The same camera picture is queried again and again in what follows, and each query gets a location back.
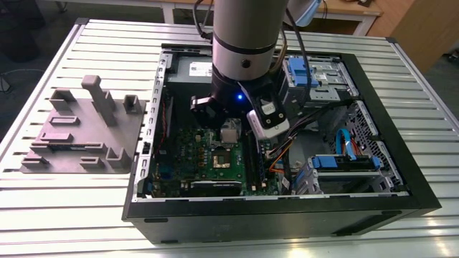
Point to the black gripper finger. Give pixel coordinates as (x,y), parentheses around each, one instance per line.
(204,110)

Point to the silver CPU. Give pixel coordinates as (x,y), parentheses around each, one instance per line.
(229,133)

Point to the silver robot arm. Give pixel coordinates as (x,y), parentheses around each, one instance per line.
(242,40)

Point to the CPU socket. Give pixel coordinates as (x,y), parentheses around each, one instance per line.
(221,161)

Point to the grey power supply unit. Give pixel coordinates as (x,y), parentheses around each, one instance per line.
(182,88)

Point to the RAM slot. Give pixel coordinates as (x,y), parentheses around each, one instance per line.
(252,161)
(245,161)

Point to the green motherboard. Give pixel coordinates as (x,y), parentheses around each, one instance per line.
(189,172)

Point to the blue port connector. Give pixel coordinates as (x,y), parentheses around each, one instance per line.
(165,173)
(148,188)

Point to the silver drive cage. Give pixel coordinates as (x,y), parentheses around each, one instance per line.
(322,94)

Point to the black graphics card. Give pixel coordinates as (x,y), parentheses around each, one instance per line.
(214,188)

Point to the grey parts rack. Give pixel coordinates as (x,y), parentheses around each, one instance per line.
(89,129)

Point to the hard disk in blue carrier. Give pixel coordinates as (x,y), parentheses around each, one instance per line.
(324,162)

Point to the green RAM stick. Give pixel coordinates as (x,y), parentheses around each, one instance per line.
(68,147)

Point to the silver disk bay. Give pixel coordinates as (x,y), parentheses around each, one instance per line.
(344,176)

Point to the black PC case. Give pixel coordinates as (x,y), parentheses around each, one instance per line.
(250,225)

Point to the wooden desk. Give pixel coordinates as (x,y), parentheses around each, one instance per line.
(357,12)

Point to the black table corner cap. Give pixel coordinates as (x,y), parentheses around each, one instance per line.
(80,21)
(391,40)

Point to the wooden cabinet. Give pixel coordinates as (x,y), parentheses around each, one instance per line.
(423,32)

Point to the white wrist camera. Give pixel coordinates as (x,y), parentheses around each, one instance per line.
(265,131)

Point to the blue plastic drive bracket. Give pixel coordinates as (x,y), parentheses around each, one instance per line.
(294,70)

